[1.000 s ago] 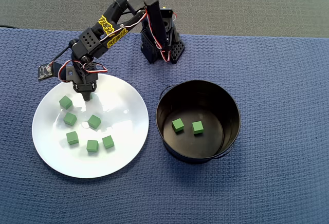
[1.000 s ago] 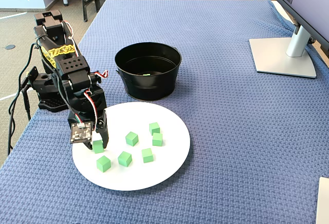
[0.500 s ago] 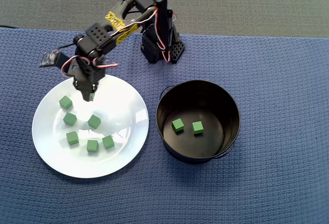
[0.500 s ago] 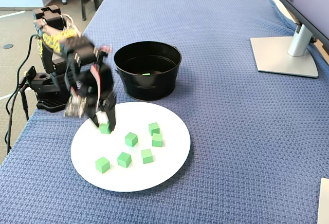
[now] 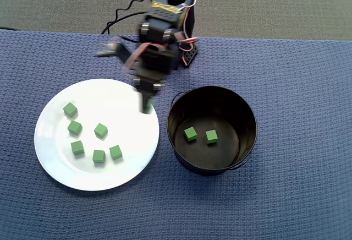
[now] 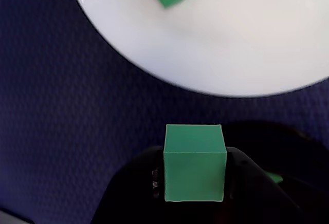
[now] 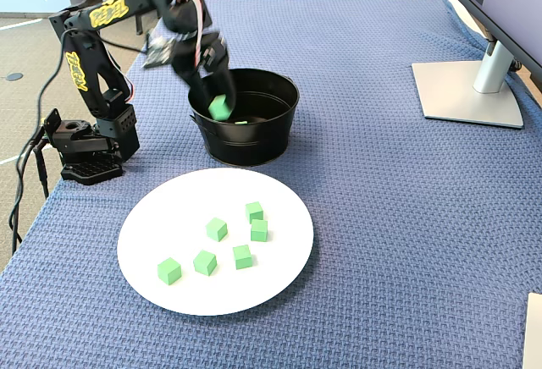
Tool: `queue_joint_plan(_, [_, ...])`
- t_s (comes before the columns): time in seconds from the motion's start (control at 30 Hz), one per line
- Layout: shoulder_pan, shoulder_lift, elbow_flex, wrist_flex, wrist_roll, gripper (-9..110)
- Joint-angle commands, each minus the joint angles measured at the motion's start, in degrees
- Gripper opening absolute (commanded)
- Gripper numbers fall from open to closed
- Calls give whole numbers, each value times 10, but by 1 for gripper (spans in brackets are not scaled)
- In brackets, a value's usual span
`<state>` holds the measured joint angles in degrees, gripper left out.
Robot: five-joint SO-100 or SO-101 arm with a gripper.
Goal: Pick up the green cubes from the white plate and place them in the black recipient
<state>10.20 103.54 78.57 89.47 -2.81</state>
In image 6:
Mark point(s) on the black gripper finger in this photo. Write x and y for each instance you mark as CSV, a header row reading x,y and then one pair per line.
x,y
257,201
128,190

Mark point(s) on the white round plate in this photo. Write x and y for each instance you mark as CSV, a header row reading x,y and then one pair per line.
x,y
244,41

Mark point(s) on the black metal bucket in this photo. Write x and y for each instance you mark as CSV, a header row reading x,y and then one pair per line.
x,y
308,162

